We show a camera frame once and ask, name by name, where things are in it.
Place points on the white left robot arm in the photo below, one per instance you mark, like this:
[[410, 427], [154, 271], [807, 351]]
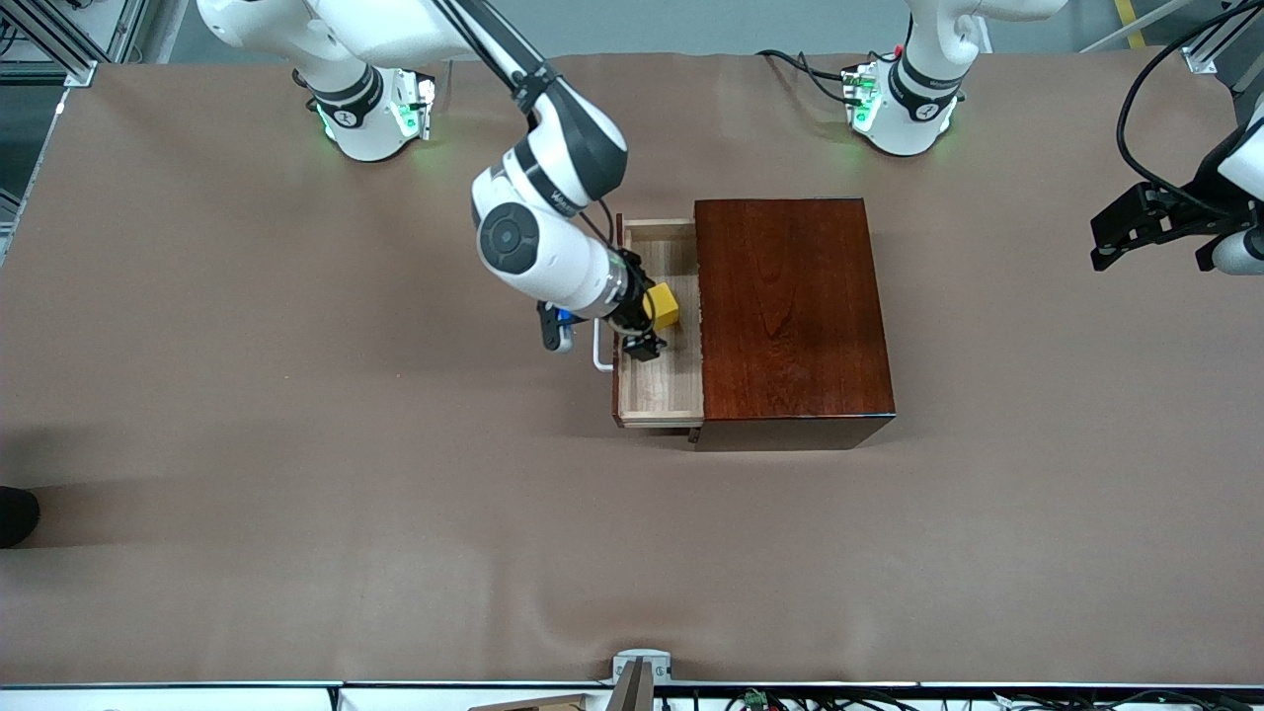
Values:
[[918, 109]]

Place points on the grey metal bar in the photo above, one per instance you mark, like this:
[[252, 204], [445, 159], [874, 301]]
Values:
[[1096, 42]]

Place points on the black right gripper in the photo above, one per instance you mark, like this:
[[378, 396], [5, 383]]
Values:
[[633, 316]]

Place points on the black round object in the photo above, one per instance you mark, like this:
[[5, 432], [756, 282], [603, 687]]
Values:
[[15, 518]]

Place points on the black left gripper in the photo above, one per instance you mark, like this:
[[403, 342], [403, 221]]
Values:
[[1177, 210]]

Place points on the flat wooden board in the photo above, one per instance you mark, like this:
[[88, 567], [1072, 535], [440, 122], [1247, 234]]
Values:
[[533, 704]]

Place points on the white table edge rail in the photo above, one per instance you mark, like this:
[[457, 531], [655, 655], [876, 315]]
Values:
[[197, 699]]

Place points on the large table cover cloth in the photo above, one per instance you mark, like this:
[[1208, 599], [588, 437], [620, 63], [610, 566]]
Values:
[[296, 444]]

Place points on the dark wooden cabinet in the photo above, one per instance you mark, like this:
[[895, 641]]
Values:
[[790, 316]]

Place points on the aluminium profile frame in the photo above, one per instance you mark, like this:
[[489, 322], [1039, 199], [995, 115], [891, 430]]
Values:
[[1210, 51], [123, 30]]

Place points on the yellow block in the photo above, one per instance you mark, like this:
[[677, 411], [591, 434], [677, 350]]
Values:
[[667, 308]]

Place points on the grey metal clamp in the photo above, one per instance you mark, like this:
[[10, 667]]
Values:
[[642, 657]]

